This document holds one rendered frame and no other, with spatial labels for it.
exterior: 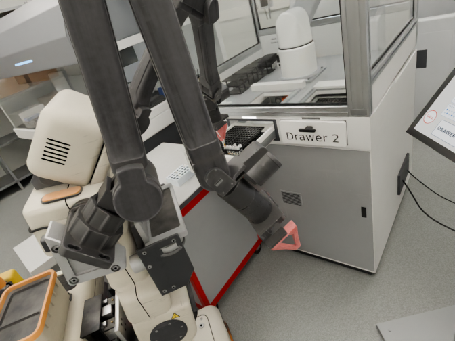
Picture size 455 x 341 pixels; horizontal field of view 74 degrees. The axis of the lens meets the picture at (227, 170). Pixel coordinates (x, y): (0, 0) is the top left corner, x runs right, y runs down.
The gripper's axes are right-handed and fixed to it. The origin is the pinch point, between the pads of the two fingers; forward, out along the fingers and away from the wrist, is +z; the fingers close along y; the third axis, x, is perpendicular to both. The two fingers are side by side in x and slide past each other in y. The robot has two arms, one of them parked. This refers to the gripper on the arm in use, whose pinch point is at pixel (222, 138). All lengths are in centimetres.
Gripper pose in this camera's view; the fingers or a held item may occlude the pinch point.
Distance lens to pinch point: 132.8
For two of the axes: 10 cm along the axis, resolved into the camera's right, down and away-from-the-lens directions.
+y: 5.8, -5.9, 5.7
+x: -7.6, -1.3, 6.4
